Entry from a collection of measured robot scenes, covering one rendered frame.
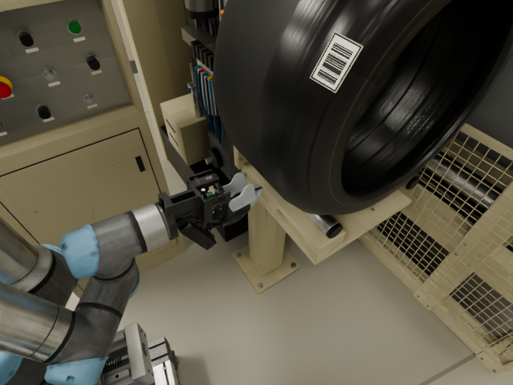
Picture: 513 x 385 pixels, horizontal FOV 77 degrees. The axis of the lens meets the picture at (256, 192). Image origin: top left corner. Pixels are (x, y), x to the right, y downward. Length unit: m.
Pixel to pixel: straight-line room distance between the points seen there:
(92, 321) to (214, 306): 1.11
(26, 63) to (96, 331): 0.76
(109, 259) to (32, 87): 0.70
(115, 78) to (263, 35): 0.73
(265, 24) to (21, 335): 0.53
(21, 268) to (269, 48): 0.58
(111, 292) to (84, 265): 0.09
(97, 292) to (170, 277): 1.17
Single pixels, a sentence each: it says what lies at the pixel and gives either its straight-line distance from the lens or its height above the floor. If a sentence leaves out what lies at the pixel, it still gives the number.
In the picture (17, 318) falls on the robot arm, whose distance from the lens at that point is 0.54.
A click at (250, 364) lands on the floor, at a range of 1.57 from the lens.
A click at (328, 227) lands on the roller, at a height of 0.92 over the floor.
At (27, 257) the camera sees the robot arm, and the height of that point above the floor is 1.00.
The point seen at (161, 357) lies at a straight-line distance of 1.40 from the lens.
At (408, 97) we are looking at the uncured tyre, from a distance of 1.00.
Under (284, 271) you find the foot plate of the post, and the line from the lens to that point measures 1.72.
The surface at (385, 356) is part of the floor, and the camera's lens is 1.67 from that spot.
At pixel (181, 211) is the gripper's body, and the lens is 0.56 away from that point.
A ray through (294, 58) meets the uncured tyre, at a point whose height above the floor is 1.33.
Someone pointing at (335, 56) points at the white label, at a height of 1.34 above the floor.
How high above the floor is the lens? 1.53
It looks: 49 degrees down
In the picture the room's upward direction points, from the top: straight up
